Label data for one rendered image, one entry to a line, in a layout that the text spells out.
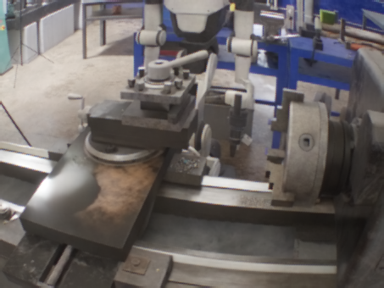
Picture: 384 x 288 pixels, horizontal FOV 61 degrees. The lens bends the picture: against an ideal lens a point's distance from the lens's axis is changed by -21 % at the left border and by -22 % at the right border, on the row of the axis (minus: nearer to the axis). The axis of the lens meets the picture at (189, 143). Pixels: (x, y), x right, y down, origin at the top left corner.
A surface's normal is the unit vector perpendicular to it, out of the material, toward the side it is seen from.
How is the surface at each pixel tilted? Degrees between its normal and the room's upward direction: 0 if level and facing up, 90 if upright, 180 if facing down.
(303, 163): 67
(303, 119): 25
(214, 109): 90
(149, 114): 0
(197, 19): 90
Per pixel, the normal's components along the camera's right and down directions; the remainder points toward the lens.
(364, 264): -0.22, 0.51
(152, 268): 0.01, -0.85
